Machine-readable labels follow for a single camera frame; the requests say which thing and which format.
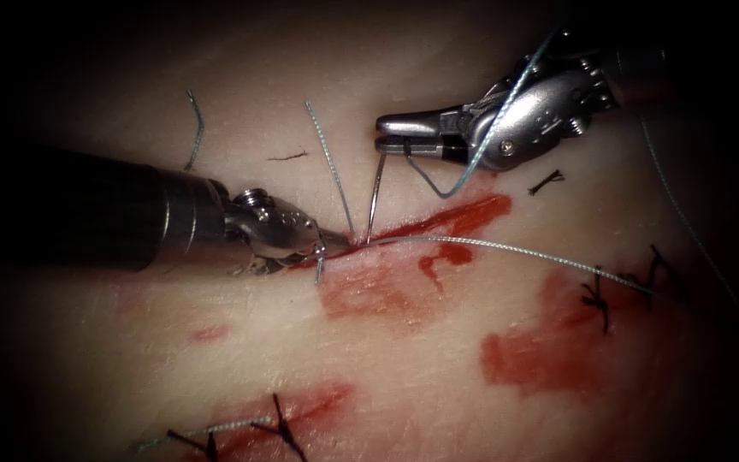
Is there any right arm needle driver jaw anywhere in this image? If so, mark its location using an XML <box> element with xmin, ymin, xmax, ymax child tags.
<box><xmin>375</xmin><ymin>105</ymin><xmax>474</xmax><ymax>137</ymax></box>
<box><xmin>374</xmin><ymin>135</ymin><xmax>470</xmax><ymax>163</ymax></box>

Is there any left arm needle driver jaw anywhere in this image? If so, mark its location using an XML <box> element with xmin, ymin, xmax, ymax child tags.
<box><xmin>316</xmin><ymin>228</ymin><xmax>355</xmax><ymax>256</ymax></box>

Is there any right arm needle driver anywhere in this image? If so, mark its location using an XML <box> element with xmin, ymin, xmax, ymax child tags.
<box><xmin>465</xmin><ymin>54</ymin><xmax>622</xmax><ymax>173</ymax></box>

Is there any left arm needle driver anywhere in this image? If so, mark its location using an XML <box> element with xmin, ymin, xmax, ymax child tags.
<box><xmin>222</xmin><ymin>187</ymin><xmax>327</xmax><ymax>278</ymax></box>

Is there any curved steel needle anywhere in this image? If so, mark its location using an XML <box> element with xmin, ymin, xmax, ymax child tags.
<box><xmin>365</xmin><ymin>152</ymin><xmax>388</xmax><ymax>245</ymax></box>

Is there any tissue pad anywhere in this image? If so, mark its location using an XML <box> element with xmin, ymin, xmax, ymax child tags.
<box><xmin>0</xmin><ymin>0</ymin><xmax>739</xmax><ymax>462</ymax></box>

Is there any black stitching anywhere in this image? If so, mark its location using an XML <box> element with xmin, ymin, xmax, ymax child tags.
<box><xmin>579</xmin><ymin>242</ymin><xmax>682</xmax><ymax>335</ymax></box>
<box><xmin>165</xmin><ymin>393</ymin><xmax>310</xmax><ymax>462</ymax></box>

